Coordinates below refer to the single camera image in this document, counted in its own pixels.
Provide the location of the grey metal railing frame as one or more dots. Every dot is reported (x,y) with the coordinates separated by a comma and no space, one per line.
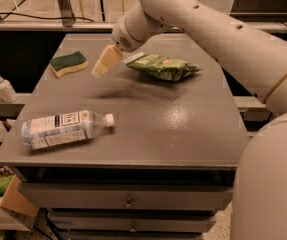
(83,20)

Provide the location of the white pump dispenser bottle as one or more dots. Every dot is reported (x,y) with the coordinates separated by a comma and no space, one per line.
(7,92)

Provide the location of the green chip bag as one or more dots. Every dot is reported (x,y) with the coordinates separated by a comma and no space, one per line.
(161,67)

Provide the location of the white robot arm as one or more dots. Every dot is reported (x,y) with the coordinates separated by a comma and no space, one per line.
(255,59)

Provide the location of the green and yellow sponge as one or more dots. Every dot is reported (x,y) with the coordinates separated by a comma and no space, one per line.
(66,64)

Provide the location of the blue label plastic bottle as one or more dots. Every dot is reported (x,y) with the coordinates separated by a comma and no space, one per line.
(64,128)

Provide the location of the cardboard box with items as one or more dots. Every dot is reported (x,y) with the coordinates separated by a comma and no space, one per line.
(16,212)

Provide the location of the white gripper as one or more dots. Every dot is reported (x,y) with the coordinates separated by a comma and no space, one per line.
(123,37)

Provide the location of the grey drawer cabinet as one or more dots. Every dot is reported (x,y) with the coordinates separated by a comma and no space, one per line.
(160,173)

